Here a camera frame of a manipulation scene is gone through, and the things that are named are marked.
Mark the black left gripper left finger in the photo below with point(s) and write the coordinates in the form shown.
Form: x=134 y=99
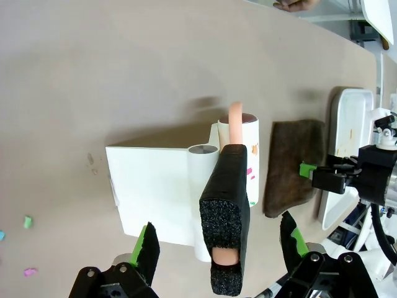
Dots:
x=150 y=251

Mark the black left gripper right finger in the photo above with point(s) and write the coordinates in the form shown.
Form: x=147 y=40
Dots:
x=293 y=248

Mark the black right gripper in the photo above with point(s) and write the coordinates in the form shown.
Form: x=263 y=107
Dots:
x=373 y=167

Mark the brown cloth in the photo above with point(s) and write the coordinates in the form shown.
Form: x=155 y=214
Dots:
x=288 y=161

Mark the lint roller with foam grip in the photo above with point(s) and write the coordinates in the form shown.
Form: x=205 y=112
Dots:
x=223 y=174

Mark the person's left hand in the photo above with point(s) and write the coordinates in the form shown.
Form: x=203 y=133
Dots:
x=297 y=3

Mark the silver metal tray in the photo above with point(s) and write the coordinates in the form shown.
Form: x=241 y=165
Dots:
x=347 y=124

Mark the white folded roller stand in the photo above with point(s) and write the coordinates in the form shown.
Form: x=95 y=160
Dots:
x=149 y=186

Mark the pink paper scrap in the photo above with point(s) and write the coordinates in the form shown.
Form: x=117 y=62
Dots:
x=30 y=272

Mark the green paper scrap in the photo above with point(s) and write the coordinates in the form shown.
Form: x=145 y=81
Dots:
x=28 y=222

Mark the blue paper scrap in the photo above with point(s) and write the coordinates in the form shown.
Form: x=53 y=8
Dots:
x=2 y=236

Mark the white side table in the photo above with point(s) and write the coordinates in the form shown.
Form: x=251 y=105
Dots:
x=381 y=15

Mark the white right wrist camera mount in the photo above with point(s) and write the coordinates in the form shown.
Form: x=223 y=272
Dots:
x=384 y=127

